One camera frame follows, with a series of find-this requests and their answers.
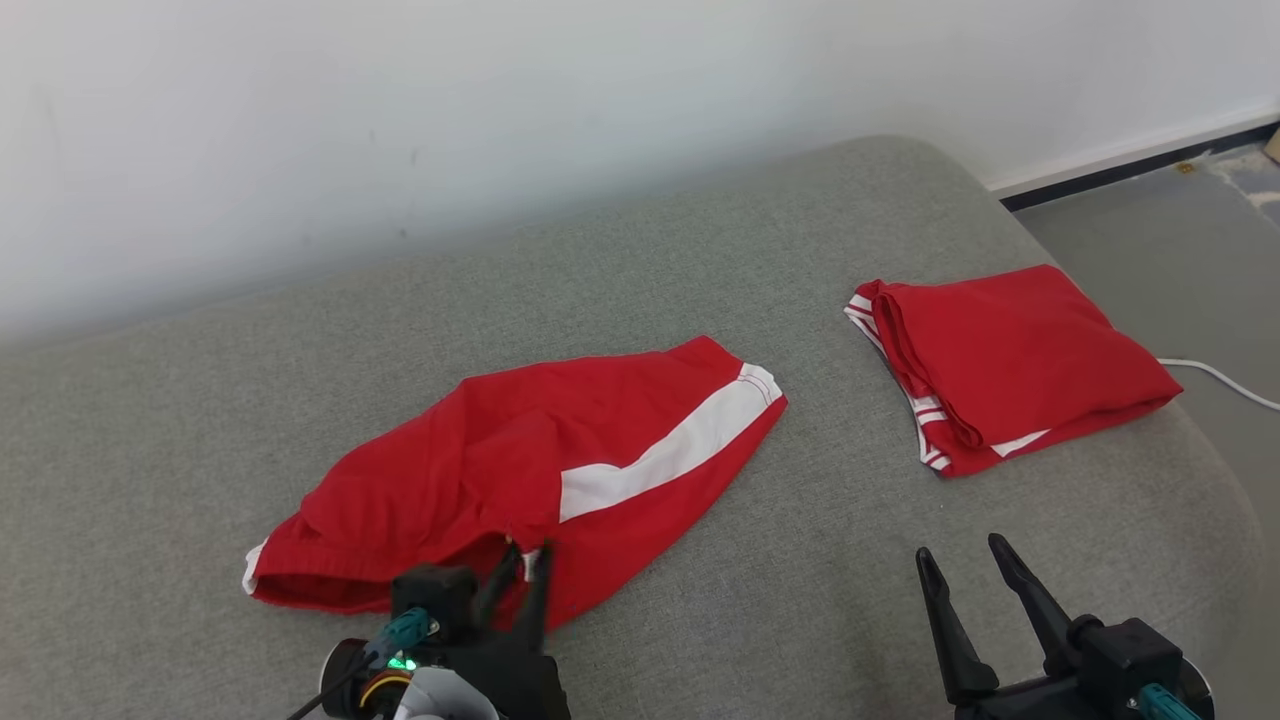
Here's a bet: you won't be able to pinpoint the grey fabric sofa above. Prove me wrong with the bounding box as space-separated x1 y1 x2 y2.
0 135 1267 720

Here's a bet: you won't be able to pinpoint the red Bulls basketball jersey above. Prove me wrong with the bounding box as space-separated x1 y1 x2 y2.
845 264 1185 479

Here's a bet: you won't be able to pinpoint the white baseboard with black strip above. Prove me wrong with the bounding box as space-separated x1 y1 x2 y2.
985 98 1280 213

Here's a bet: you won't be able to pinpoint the red shorts with white stripe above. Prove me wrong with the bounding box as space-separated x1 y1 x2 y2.
242 335 790 634

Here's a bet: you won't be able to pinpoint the white power cable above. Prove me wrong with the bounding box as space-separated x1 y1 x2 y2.
1155 357 1280 413

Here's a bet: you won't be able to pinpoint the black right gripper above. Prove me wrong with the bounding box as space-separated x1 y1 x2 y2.
915 533 1143 720

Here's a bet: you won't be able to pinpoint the teal camera connector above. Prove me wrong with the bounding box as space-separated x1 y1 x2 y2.
362 607 442 669
1138 683 1197 720

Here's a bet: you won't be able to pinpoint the teal right camera connector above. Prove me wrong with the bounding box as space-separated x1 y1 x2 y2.
1138 683 1197 720

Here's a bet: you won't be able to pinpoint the teal left camera connector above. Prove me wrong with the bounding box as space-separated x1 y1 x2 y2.
362 607 442 669

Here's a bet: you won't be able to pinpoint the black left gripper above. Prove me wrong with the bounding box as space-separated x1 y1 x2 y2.
440 540 574 720

